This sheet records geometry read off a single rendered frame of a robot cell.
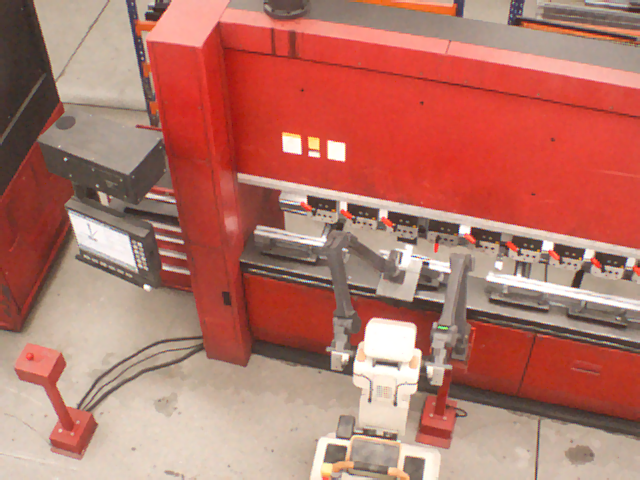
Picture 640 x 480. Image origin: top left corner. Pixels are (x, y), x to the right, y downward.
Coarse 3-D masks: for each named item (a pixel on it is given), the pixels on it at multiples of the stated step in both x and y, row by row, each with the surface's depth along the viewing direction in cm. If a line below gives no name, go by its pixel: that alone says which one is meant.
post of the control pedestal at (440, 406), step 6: (444, 372) 446; (450, 372) 444; (444, 378) 450; (450, 378) 449; (444, 384) 454; (438, 390) 460; (444, 390) 458; (438, 396) 464; (444, 396) 462; (438, 402) 468; (444, 402) 467; (438, 408) 473; (444, 408) 473; (438, 414) 477
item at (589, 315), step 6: (570, 306) 429; (570, 312) 426; (582, 312) 426; (588, 312) 426; (594, 312) 426; (600, 312) 426; (576, 318) 427; (582, 318) 426; (588, 318) 425; (594, 318) 424; (600, 318) 423; (606, 318) 423; (612, 318) 423; (624, 318) 423; (612, 324) 423; (618, 324) 422; (624, 324) 421
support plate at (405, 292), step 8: (416, 264) 436; (408, 272) 433; (416, 272) 433; (408, 280) 430; (416, 280) 430; (384, 288) 427; (392, 288) 426; (400, 288) 426; (408, 288) 426; (384, 296) 424; (392, 296) 423; (400, 296) 423; (408, 296) 423
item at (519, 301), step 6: (492, 294) 435; (504, 294) 435; (510, 294) 435; (492, 300) 435; (498, 300) 433; (504, 300) 432; (510, 300) 432; (516, 300) 432; (522, 300) 432; (528, 300) 432; (534, 300) 432; (516, 306) 433; (522, 306) 432; (528, 306) 430; (534, 306) 429; (540, 306) 429; (546, 306) 429; (546, 312) 430
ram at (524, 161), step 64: (256, 64) 370; (320, 64) 361; (256, 128) 399; (320, 128) 388; (384, 128) 377; (448, 128) 367; (512, 128) 358; (576, 128) 348; (384, 192) 406; (448, 192) 395; (512, 192) 384; (576, 192) 373
